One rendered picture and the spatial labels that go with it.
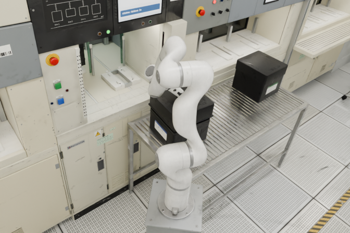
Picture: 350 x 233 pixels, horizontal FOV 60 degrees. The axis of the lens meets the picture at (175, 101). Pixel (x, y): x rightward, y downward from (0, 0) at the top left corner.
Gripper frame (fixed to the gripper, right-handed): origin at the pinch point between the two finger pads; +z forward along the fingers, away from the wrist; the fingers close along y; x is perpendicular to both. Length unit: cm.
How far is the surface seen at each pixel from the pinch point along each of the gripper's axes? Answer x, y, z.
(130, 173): 74, 22, 43
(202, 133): 10.6, -13.7, 24.8
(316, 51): -111, 22, 144
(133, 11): -18, 27, -43
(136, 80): 15, 49, 11
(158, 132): 28.0, 2.2, 9.8
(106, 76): 27, 63, -2
